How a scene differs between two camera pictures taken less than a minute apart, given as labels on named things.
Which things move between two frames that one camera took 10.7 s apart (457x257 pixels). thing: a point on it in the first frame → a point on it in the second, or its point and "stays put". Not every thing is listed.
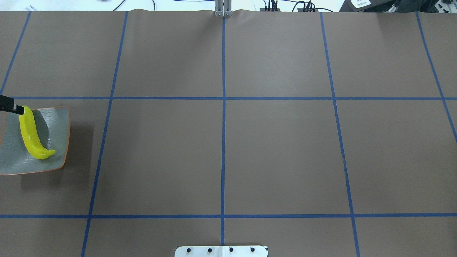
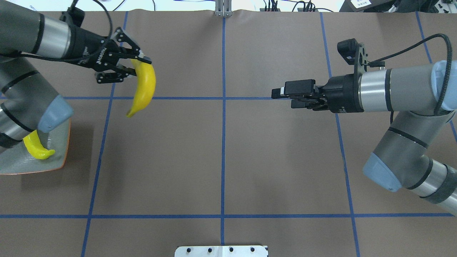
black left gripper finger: x=7 y=104 → x=99 y=53
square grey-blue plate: x=53 y=125 stays put
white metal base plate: x=222 y=251 stays put
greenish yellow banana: x=31 y=136 stays put
